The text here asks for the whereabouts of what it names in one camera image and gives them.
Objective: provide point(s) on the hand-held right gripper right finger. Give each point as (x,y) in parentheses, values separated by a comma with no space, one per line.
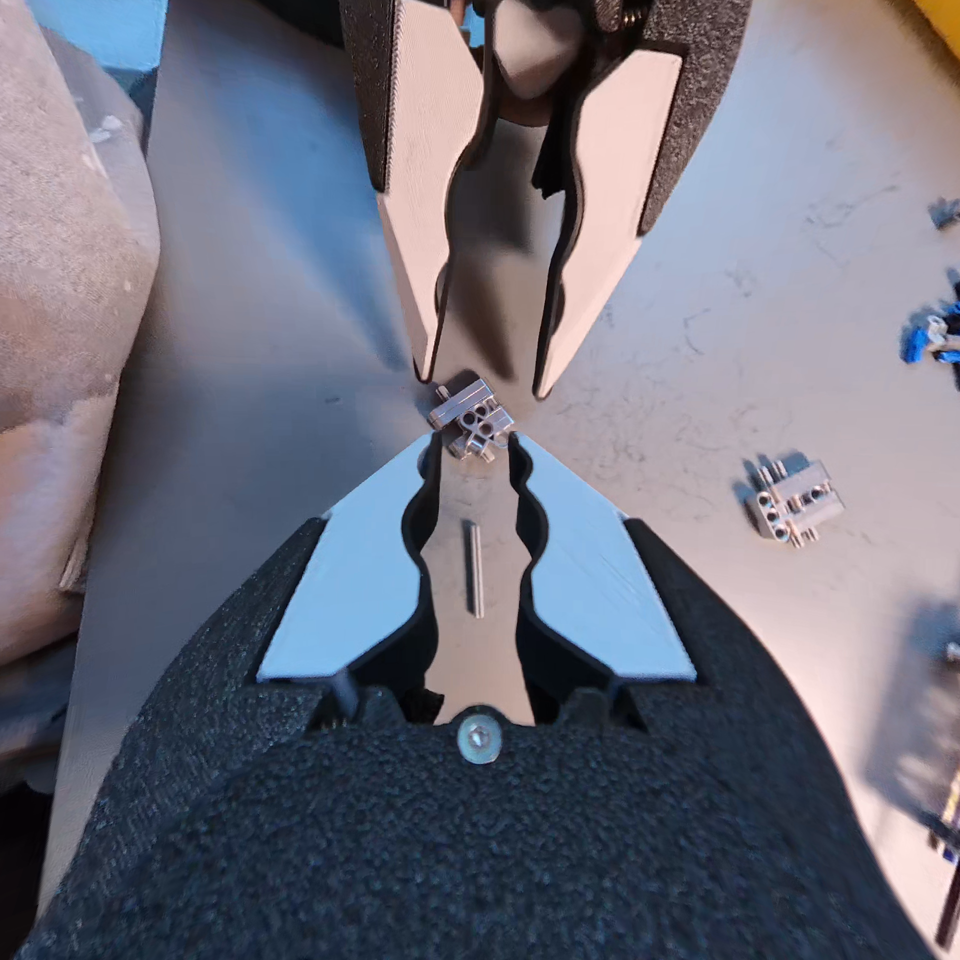
(607,600)

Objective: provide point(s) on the dark grey bush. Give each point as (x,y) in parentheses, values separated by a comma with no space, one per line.
(943,214)

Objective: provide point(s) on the chrome T-shaped connector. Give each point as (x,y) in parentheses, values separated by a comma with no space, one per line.
(481,426)

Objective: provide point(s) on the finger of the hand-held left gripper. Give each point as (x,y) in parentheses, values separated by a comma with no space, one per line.
(622,165)
(420,150)

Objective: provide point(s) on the pile of mixed small connectors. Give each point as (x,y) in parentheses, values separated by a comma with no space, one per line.
(934,337)

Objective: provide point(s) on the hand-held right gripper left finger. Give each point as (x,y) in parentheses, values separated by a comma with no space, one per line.
(352,592)

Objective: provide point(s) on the chrome beam assembly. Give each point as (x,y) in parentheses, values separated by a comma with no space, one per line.
(795,502)

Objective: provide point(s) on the yellow storage bin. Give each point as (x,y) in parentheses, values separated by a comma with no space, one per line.
(941,15)

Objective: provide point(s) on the clear engine block model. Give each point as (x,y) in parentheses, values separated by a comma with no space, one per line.
(951,825)

